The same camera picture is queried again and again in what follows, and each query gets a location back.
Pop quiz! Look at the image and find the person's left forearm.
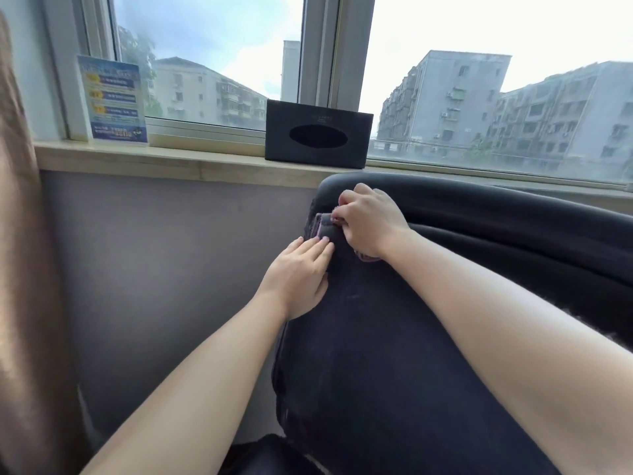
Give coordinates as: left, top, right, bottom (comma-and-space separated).
81, 291, 290, 475

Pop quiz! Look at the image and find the grey building roof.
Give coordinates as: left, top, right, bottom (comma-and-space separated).
150, 56, 268, 129

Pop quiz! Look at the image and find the white sheer curtain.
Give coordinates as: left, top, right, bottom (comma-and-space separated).
76, 383, 107, 451

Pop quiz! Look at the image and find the grey window frame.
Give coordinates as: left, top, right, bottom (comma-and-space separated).
42, 0, 633, 186

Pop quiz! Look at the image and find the black tissue box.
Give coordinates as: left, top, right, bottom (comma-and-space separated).
264, 98, 375, 170

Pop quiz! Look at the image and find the beige window sill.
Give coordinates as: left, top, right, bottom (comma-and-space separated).
33, 141, 633, 216

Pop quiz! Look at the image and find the blue yellow notice card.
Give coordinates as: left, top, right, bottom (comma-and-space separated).
76, 55, 149, 146

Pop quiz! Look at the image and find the pink cleaning cloth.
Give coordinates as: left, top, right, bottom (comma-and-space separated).
330, 214, 377, 263

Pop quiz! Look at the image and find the beige curtain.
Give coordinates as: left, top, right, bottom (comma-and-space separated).
0, 9, 88, 475

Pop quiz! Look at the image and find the wide grey apartment building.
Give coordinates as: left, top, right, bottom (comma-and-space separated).
487, 61, 633, 176

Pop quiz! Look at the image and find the grey building with antenna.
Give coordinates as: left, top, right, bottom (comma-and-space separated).
280, 40, 301, 104

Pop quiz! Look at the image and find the person's right forearm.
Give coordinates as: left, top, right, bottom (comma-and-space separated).
380, 232, 633, 475

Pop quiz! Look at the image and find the black leather chair backrest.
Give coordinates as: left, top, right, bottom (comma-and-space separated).
270, 172, 633, 475

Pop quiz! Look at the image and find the person's left hand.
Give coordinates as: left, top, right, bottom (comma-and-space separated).
255, 236, 336, 322

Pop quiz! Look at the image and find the green tree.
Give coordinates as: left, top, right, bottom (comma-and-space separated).
117, 26, 164, 117

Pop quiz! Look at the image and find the tall grey apartment building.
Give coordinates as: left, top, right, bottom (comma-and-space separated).
377, 49, 513, 154

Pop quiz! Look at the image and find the person's right hand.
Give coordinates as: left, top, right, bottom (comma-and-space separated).
332, 182, 411, 261

